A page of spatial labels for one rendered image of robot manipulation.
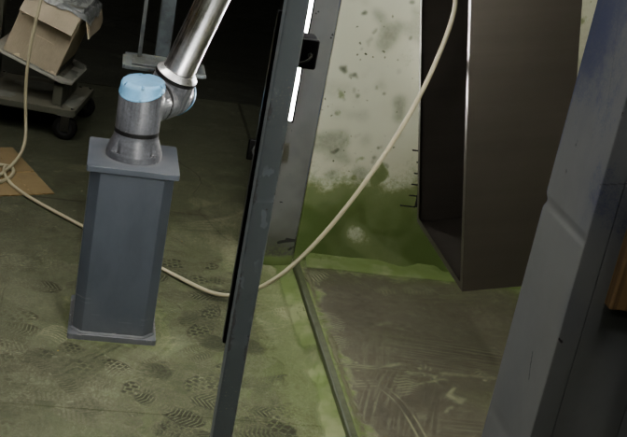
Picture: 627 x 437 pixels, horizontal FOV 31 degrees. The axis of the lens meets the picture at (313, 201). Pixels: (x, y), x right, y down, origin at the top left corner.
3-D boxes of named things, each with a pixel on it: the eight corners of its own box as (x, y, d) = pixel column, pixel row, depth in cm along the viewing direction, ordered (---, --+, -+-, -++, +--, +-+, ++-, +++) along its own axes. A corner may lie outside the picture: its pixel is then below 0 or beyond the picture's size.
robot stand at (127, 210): (66, 338, 386) (86, 164, 364) (71, 299, 414) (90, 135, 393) (155, 345, 392) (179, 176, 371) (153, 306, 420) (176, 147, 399)
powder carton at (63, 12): (16, 25, 610) (44, -39, 598) (87, 63, 616) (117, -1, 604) (-14, 46, 560) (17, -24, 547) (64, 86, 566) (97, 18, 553)
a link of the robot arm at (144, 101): (105, 126, 374) (111, 76, 368) (132, 117, 389) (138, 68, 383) (145, 138, 369) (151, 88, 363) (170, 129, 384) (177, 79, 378)
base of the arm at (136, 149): (104, 161, 371) (108, 133, 368) (105, 143, 388) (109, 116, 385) (161, 168, 375) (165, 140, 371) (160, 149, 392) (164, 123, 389)
